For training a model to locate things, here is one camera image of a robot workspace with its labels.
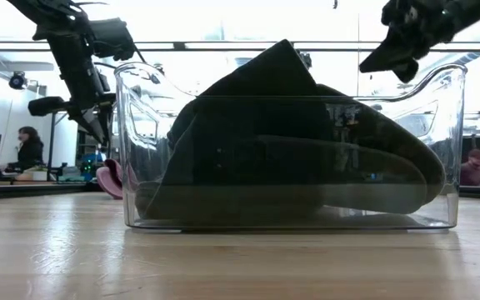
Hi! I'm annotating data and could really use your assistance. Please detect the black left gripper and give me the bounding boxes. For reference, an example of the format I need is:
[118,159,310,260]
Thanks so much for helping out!
[27,32,118,145]

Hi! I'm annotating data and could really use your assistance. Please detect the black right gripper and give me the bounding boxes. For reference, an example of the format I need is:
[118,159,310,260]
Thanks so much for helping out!
[357,0,467,84]

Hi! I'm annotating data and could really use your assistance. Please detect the dark olive baseball cap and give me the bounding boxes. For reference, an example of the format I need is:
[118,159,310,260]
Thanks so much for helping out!
[134,135,429,221]
[166,38,447,206]

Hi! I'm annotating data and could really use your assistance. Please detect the maroon baseball cap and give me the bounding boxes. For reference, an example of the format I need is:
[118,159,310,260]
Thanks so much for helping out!
[95,157,138,201]

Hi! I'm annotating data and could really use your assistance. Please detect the person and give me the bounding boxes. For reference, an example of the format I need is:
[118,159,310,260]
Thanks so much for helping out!
[7,126,46,173]
[459,147,480,187]

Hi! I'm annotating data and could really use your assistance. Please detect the clear plastic bin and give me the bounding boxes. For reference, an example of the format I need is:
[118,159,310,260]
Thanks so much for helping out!
[113,61,468,233]

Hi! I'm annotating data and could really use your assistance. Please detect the grey horizontal beam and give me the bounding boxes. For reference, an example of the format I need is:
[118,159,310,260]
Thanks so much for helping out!
[0,40,480,53]

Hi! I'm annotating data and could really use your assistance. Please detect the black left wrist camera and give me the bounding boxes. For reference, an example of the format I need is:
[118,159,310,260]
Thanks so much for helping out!
[88,17,138,63]

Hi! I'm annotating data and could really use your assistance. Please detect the black round camera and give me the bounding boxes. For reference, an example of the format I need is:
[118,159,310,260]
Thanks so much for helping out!
[7,71,29,91]

